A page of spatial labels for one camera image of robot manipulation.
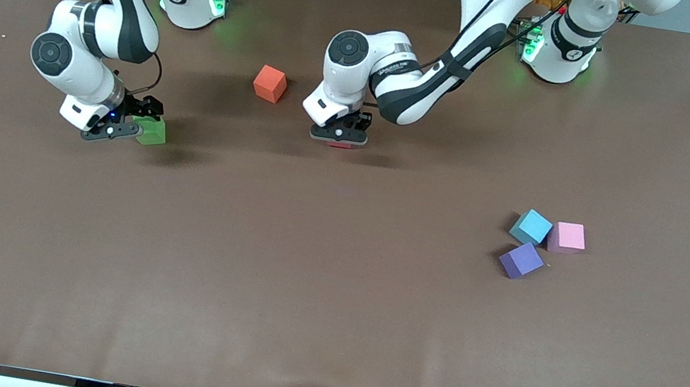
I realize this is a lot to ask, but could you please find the green foam block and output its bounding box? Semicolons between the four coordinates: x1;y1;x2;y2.
131;114;170;149

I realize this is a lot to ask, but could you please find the light blue foam block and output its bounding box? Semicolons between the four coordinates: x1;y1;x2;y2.
507;206;556;249

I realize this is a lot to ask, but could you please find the brown paper table cover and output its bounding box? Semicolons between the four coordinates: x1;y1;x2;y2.
0;0;690;387

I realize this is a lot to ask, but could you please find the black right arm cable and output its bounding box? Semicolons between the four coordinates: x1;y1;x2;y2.
44;0;176;99

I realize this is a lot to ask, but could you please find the purple foam block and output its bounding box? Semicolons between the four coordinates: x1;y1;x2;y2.
496;237;547;284

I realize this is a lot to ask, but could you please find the pale pink foam block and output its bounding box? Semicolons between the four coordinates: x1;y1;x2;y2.
545;219;589;258

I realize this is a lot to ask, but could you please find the orange foam block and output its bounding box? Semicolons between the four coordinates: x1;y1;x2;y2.
250;63;291;106

